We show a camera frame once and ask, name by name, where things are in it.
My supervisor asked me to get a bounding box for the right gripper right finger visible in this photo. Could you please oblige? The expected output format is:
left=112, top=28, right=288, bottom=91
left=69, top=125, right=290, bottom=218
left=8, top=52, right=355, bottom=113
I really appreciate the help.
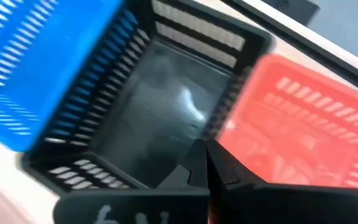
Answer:
left=208, top=139, right=358, bottom=224

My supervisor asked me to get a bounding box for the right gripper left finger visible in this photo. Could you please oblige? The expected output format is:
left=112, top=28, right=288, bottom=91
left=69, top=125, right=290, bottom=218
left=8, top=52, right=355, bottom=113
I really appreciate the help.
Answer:
left=53, top=141, right=211, bottom=224

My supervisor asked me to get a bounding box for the orange plastic basket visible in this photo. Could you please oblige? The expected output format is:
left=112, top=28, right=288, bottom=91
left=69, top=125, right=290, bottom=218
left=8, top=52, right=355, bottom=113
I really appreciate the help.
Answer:
left=216, top=53, right=358, bottom=190

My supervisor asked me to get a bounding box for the black plastic basket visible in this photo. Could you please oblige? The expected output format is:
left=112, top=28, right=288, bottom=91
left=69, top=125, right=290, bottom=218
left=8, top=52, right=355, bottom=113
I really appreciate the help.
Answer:
left=20, top=0, right=275, bottom=194

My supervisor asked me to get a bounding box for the blue plastic basket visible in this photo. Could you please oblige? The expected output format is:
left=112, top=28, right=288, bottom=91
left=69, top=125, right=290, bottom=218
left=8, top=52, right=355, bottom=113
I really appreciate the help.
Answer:
left=0, top=0, right=139, bottom=153

